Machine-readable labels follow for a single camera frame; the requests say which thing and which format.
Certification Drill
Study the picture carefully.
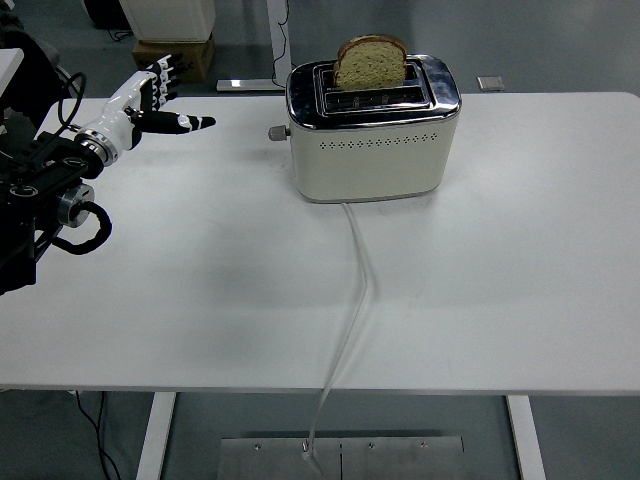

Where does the white box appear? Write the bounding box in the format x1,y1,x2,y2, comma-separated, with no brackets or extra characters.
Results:
118,0,218,42

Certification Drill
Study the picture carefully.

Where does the white-black robot hand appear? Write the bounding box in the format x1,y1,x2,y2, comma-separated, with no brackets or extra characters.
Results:
87,53,217,152

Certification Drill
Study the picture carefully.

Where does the white table leg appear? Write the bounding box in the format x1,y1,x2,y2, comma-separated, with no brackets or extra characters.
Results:
504,394,547,480
134,391,177,480

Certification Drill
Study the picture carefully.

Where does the grey metal plate with screws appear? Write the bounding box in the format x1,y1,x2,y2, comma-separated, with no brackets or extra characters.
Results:
219,436,465,480

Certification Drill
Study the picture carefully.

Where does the white side desk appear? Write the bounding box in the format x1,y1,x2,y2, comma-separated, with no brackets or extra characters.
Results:
0,47,26,96

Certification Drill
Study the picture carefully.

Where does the black hanging cable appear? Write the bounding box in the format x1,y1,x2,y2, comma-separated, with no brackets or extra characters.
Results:
271,0,293,84

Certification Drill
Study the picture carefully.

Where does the brown bread slice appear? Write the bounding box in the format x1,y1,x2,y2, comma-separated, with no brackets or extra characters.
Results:
333,33,409,91

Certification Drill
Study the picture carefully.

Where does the black case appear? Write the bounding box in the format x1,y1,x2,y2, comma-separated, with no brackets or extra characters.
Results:
83,0,131,30

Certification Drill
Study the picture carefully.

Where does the brown cardboard box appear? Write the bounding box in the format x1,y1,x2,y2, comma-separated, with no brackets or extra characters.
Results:
132,32,216,84

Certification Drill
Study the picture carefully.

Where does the cream and chrome toaster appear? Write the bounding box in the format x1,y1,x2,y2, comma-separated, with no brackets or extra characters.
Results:
268,53,463,204

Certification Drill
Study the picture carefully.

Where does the black cable under table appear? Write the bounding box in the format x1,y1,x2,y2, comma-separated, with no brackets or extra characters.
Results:
74,389,124,480

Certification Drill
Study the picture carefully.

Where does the white toaster power cord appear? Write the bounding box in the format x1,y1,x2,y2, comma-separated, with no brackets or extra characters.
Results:
298,200,377,480

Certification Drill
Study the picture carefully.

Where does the black office chair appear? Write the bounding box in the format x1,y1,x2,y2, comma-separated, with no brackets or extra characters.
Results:
0,0,86,129

